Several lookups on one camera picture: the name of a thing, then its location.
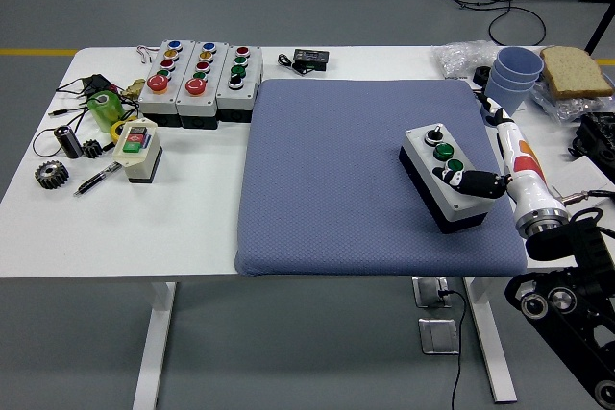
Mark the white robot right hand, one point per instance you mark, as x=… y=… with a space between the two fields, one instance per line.
x=526 y=175

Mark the grey four-button control box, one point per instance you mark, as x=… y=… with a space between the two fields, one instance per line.
x=432 y=179

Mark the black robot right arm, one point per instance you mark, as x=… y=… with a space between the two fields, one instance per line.
x=576 y=247

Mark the grey five-button control box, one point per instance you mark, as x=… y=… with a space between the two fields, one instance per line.
x=202 y=103
x=156 y=100

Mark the clear bag of metal parts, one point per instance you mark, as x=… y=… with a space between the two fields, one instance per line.
x=562 y=105

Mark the black mechanical device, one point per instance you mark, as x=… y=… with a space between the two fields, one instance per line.
x=598 y=136

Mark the blue plastic cup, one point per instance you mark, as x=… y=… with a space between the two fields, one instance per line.
x=504 y=95
x=509 y=81
x=519 y=66

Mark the slice of bread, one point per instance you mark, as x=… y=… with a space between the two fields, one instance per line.
x=574 y=71

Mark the clear bubble wrap bag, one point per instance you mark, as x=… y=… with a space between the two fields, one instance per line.
x=461 y=57

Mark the silver floor socket box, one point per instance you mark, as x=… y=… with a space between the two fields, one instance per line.
x=430 y=292
x=438 y=335

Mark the white table leg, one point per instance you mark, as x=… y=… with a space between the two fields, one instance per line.
x=154 y=343
x=490 y=343

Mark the blue-grey padded mat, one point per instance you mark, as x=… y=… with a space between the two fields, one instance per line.
x=336 y=165

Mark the black digital meter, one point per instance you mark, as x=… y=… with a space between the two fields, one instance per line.
x=311 y=57

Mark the grey box with black knob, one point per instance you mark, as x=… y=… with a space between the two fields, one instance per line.
x=235 y=100

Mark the brass fitting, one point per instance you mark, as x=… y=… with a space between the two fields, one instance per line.
x=132 y=89

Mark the yellow tape roll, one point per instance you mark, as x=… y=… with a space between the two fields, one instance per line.
x=115 y=132

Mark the green plastic cylinder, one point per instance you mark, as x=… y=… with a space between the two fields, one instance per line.
x=105 y=112

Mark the black pen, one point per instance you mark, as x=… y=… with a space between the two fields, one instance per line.
x=93 y=182

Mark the small black gear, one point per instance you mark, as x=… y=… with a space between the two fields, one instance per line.
x=91 y=149

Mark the black power adapter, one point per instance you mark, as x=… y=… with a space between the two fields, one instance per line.
x=98 y=82

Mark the black capacitor cylinder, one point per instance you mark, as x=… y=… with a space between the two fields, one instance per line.
x=68 y=142

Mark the large dark metal gear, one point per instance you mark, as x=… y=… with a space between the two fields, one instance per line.
x=52 y=176

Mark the cream switch box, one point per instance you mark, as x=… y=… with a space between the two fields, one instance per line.
x=139 y=160

